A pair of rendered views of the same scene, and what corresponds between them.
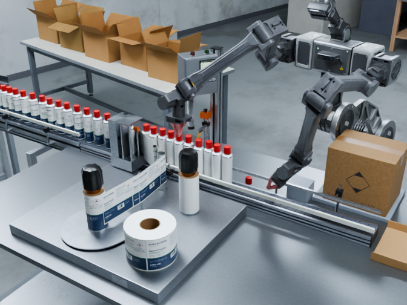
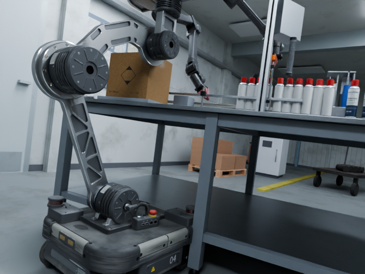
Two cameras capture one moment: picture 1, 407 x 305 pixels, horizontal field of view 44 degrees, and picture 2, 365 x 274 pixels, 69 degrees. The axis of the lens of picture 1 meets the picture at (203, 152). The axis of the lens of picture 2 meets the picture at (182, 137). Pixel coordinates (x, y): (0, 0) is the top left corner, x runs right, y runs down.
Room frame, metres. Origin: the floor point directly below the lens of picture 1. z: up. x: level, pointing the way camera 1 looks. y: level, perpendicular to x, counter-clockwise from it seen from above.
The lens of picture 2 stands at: (3.73, -0.65, 0.70)
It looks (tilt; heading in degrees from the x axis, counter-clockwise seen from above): 1 degrees down; 173
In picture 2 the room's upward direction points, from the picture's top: 7 degrees clockwise
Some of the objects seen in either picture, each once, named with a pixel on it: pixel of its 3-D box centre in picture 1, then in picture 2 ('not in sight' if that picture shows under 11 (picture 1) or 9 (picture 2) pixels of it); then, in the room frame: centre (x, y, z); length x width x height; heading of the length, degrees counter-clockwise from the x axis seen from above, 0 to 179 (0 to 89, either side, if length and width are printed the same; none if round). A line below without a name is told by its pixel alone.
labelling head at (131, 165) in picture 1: (128, 141); (337, 96); (2.32, 0.38, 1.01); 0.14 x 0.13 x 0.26; 58
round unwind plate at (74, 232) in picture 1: (98, 227); not in sight; (1.76, 0.45, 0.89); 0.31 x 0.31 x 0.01
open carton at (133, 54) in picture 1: (145, 43); not in sight; (4.33, 0.50, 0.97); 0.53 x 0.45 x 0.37; 138
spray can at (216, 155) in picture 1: (217, 163); (250, 94); (2.14, -0.06, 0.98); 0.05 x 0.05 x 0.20
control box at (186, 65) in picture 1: (198, 73); (285, 22); (2.30, 0.02, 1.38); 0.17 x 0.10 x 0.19; 113
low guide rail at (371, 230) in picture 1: (257, 193); (214, 105); (1.98, -0.25, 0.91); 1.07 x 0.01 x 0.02; 58
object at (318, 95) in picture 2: (154, 144); (317, 98); (2.34, 0.25, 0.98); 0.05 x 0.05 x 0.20
